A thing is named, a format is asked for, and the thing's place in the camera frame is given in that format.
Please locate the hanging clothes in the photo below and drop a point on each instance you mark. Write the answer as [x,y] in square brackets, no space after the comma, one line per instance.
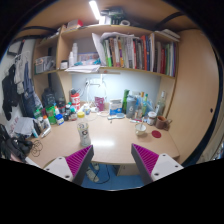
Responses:
[16,88]

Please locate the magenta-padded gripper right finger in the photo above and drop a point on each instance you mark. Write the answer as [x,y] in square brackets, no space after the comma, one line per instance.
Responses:
[148,160]

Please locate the flat round red coaster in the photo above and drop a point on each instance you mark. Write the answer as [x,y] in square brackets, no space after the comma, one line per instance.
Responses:
[156,134]

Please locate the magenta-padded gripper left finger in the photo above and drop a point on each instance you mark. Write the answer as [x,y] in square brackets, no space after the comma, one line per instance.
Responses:
[78,161]

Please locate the green container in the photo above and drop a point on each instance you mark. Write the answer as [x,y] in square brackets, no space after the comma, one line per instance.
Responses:
[51,113]

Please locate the tall dark green bottle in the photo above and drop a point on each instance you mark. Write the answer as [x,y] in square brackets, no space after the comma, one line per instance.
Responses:
[126,100]

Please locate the red and white canister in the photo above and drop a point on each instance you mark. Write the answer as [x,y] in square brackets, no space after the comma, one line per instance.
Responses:
[75,100]

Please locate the glass jar with white lid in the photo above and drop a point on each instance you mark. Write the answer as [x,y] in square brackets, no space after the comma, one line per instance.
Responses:
[151,118]

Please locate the gold capped clear bottle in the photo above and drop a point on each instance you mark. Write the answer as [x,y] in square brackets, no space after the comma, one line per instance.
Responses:
[140,103]

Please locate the black headphones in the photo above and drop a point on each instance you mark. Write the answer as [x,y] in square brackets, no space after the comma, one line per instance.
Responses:
[15,145]

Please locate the wooden shelf unit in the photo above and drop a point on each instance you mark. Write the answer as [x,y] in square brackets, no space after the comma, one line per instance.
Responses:
[116,30]

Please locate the brown mug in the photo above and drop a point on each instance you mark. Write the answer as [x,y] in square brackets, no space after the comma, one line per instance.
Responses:
[161,122]

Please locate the black bag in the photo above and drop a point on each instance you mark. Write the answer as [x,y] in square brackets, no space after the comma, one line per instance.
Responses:
[48,97]

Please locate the white and blue box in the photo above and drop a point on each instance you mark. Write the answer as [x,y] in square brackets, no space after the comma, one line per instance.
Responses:
[115,106]

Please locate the clear glass bottle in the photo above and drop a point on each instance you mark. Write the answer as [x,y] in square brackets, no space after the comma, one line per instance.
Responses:
[160,106]

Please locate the magenta pouch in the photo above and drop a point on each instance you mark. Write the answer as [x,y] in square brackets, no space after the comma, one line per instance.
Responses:
[99,103]

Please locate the white bottle with orange cap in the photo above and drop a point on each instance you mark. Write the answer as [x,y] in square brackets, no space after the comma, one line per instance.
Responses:
[47,122]

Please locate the clear bottle with yellow cap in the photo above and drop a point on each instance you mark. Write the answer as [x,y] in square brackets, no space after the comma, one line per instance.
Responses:
[84,133]

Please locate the green capped spray bottle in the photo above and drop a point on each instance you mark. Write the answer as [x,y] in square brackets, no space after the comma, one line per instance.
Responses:
[144,105]

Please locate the grey shaker bottle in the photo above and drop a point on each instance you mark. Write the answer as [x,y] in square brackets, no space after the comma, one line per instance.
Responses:
[131,106]

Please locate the blue hairbrush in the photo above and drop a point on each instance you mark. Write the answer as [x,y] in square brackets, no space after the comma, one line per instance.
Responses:
[118,116]

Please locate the ceiling light tube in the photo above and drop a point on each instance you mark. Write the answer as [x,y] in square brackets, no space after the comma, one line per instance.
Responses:
[95,10]

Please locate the spoon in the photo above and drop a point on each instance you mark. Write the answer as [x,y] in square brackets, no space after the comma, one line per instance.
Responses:
[142,123]

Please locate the white bottle with blue label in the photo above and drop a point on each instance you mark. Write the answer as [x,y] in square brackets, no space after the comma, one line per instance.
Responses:
[59,120]

